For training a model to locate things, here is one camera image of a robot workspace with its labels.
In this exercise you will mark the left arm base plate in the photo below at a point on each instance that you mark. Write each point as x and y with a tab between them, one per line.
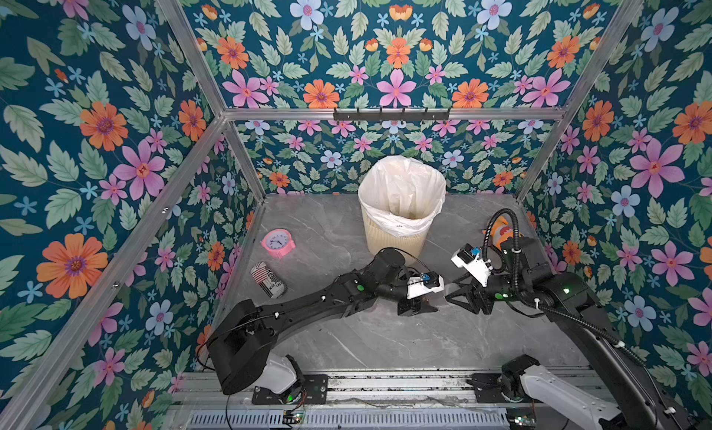
308	389

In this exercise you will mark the cream ribbed trash bin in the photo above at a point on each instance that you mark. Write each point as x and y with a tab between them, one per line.
396	242

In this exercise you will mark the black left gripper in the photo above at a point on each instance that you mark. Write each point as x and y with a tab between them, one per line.
407	308

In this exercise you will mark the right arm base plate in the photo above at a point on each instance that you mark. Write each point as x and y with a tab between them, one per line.
497	387

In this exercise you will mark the white plastic bin liner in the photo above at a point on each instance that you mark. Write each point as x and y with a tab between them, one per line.
402	196

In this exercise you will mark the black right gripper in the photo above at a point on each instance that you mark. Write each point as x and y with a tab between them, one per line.
478	293

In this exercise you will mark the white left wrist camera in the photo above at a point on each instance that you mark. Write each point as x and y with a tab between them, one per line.
424	284

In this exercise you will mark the pink alarm clock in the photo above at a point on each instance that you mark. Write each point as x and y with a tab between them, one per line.
278	243

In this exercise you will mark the striped flag pattern can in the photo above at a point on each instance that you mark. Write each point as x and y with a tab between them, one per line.
265	277

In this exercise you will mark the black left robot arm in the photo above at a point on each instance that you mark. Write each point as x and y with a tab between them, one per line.
241	345

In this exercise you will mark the orange plush toy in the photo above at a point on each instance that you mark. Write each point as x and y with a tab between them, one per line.
500	229

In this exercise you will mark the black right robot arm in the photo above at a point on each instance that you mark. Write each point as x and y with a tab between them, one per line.
518	271

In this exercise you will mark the black hook rail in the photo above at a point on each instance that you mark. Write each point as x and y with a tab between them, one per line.
391	114

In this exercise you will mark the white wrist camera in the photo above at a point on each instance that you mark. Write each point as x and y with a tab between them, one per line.
470	259
424	284

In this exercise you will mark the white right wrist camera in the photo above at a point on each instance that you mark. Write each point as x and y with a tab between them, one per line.
470	259

